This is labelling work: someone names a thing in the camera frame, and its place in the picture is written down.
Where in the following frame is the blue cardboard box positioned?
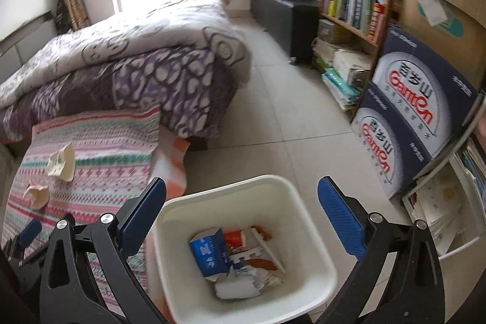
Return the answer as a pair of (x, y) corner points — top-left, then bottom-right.
(189, 228), (231, 278)

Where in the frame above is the red snack wrapper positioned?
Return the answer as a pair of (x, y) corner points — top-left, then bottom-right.
(223, 229), (254, 254)

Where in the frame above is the white plastic trash bin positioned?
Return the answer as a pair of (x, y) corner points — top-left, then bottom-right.
(153, 175), (338, 323)

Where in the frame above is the striped patterned blanket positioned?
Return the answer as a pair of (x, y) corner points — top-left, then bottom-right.
(2, 105), (191, 317)

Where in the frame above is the white shelf with papers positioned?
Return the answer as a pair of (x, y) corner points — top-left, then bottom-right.
(401, 92), (485, 260)

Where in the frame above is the ganten water box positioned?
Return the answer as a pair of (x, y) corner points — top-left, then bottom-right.
(352, 83), (432, 199)
(371, 26), (478, 158)

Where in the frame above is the grey bed headboard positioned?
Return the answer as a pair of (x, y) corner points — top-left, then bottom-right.
(0, 12), (57, 83)

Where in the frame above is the white cartoon print duvet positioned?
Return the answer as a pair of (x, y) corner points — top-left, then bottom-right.
(1, 0), (251, 108)

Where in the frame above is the brown cardboard box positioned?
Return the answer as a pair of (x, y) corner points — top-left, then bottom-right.
(399, 0), (485, 89)

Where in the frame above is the black storage ottoman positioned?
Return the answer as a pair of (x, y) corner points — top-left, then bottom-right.
(250, 0), (320, 64)

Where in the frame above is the wooden bookshelf with books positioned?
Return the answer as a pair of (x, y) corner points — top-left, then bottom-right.
(312, 0), (391, 115)

